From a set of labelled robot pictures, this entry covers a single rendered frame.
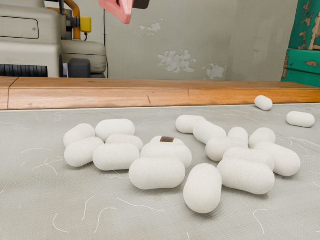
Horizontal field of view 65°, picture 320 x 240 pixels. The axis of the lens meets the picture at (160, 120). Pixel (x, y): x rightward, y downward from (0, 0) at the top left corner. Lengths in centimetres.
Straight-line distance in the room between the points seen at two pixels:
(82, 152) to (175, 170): 7
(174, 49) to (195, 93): 195
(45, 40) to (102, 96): 48
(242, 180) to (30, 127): 21
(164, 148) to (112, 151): 4
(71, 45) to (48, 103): 73
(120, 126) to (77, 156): 6
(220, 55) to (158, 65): 62
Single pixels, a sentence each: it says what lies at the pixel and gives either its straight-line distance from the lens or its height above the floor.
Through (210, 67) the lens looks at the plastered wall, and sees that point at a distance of 251.
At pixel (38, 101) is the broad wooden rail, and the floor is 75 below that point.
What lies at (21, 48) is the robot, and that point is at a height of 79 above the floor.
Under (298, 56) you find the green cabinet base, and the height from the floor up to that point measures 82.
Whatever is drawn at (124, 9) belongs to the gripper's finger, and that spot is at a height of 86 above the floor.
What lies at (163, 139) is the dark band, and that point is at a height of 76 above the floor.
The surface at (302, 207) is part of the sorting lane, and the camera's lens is 19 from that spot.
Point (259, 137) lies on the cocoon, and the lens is 24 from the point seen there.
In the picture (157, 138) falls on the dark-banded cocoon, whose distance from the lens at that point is 21.
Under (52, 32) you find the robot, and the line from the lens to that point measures 82.
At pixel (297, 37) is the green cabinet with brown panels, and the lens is 70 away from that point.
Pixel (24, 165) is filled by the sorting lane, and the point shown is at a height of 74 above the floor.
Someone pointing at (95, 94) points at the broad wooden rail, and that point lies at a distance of 36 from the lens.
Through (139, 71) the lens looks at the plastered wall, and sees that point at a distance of 228.
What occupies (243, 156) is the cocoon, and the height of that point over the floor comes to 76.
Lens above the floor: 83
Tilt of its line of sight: 17 degrees down
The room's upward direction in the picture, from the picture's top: 4 degrees clockwise
